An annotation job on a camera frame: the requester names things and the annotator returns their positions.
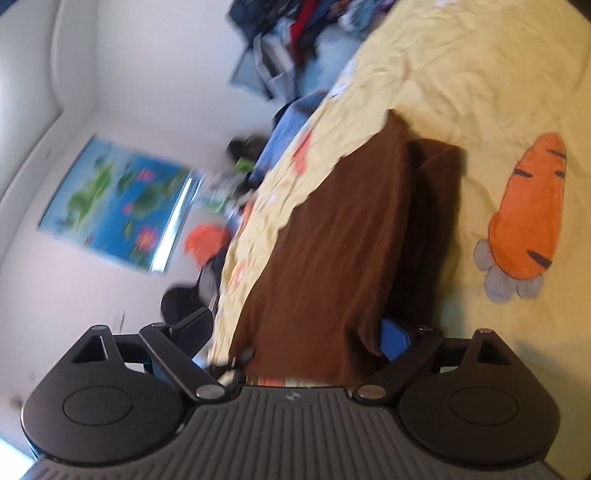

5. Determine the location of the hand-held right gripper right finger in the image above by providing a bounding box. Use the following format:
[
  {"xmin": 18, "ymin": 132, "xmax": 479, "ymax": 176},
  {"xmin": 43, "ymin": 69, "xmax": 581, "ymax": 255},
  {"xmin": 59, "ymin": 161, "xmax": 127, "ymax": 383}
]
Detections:
[{"xmin": 353, "ymin": 318, "xmax": 523, "ymax": 407}]

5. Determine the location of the lotus wall poster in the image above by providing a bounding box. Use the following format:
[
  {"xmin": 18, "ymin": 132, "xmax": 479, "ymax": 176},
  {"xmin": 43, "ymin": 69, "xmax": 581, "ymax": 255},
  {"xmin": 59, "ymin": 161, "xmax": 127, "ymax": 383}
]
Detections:
[{"xmin": 37, "ymin": 134, "xmax": 204, "ymax": 276}]

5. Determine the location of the pile of assorted clothes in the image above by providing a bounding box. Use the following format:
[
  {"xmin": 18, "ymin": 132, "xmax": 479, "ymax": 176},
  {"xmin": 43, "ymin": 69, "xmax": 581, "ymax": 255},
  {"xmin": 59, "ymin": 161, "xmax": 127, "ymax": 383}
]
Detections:
[{"xmin": 226, "ymin": 0, "xmax": 375, "ymax": 100}]

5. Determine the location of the orange cloth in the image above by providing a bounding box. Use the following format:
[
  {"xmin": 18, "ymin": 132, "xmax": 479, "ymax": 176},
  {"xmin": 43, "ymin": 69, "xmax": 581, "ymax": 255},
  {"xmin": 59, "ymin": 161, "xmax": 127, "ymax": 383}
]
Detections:
[{"xmin": 184, "ymin": 223, "xmax": 232, "ymax": 267}]

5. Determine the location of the black garment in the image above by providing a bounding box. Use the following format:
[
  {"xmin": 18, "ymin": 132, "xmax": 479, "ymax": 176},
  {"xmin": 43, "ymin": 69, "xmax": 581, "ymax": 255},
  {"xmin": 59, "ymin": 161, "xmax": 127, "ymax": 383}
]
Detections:
[{"xmin": 227, "ymin": 135, "xmax": 266, "ymax": 160}]

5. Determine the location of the brown knit sweater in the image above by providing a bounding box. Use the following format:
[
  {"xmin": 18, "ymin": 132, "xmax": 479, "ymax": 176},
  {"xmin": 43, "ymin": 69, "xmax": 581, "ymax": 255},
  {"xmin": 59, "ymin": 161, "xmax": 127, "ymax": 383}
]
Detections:
[{"xmin": 231, "ymin": 111, "xmax": 467, "ymax": 389}]

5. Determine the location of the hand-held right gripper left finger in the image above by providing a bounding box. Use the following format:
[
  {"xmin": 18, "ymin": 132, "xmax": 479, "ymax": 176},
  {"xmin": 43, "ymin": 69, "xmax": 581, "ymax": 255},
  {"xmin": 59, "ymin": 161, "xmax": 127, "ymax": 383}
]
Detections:
[{"xmin": 69, "ymin": 307, "xmax": 225, "ymax": 402}]

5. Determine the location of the blue quilted blanket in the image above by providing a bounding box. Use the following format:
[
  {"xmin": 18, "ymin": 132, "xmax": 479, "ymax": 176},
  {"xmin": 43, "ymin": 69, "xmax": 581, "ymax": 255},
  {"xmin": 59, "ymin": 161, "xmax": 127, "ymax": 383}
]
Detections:
[{"xmin": 250, "ymin": 89, "xmax": 329, "ymax": 182}]

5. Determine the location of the yellow printed bed quilt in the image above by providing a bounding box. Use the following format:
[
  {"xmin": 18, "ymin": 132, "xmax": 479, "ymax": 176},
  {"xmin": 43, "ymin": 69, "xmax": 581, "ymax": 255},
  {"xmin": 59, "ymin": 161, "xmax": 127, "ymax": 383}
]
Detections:
[{"xmin": 203, "ymin": 0, "xmax": 591, "ymax": 398}]

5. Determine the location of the floral pillow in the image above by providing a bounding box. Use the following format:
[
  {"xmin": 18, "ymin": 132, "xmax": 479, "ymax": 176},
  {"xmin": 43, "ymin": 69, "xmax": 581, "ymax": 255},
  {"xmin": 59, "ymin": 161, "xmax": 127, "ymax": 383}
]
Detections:
[{"xmin": 196, "ymin": 172, "xmax": 243, "ymax": 215}]

